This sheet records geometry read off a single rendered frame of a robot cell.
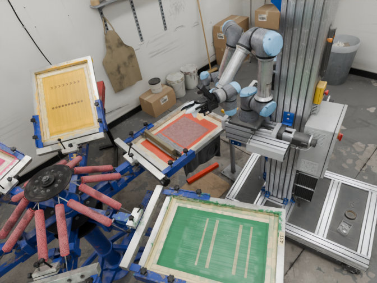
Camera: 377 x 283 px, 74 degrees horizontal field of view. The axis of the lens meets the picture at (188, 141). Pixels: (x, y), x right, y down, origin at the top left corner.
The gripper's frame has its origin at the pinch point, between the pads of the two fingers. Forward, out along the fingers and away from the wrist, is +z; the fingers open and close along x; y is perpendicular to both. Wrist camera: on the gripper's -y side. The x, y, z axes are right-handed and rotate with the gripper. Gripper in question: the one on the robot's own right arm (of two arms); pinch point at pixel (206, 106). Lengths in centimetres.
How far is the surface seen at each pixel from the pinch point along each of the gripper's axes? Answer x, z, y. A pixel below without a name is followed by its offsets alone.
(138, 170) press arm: -87, 14, 2
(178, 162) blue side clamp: -63, 4, 30
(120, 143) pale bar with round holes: -83, 1, -25
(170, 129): -37.8, 9.5, -12.9
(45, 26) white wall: -55, -64, -200
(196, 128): -21.9, 9.6, 5.8
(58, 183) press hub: -138, -26, 7
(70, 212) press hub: -144, -1, 9
